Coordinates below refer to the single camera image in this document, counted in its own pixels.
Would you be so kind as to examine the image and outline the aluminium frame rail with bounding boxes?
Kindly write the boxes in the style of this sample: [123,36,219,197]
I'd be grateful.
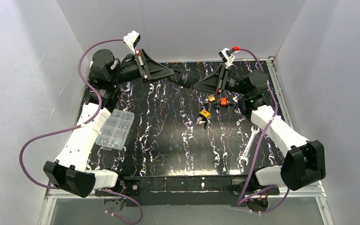
[39,190,99,225]

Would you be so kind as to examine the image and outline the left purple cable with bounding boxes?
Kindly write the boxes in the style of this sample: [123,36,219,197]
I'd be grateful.
[19,37,144,225]

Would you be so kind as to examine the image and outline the orange padlock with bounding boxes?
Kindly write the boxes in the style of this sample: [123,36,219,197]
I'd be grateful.
[213,97,233,109]

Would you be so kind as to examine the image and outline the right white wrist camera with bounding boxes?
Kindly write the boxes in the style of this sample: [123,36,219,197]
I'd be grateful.
[218,46,240,69]

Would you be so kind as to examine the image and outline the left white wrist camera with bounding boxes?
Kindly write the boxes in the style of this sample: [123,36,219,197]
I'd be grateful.
[123,30,141,55]

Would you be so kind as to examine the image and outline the purple cable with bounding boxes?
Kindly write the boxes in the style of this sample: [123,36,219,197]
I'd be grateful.
[19,37,144,225]
[236,46,290,215]

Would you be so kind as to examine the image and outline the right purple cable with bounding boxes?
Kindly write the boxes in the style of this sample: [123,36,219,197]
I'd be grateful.
[236,46,290,215]

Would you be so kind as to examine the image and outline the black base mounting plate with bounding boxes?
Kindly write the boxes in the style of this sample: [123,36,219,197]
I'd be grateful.
[94,175,280,208]

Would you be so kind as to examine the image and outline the small brass padlock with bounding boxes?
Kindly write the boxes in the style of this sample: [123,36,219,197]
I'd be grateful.
[207,94,216,102]

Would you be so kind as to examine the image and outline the yellow padlock with keys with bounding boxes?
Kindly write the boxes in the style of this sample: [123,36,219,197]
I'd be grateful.
[196,109,210,129]

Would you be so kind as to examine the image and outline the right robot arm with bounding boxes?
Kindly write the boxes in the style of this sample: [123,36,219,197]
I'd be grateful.
[191,64,326,191]

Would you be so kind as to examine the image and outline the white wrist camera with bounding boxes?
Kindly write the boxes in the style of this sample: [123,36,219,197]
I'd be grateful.
[218,46,240,69]
[123,30,141,55]

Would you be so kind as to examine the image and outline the black padlock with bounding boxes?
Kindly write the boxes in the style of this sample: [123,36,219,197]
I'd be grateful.
[167,69,199,89]

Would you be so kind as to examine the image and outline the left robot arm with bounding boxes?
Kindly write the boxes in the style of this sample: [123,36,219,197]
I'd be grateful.
[43,49,174,197]

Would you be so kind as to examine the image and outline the clear plastic screw box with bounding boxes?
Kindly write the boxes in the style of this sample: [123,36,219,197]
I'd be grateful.
[95,109,135,150]

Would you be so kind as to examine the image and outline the silver open-end wrench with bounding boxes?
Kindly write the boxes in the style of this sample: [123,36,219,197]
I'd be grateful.
[238,126,260,165]

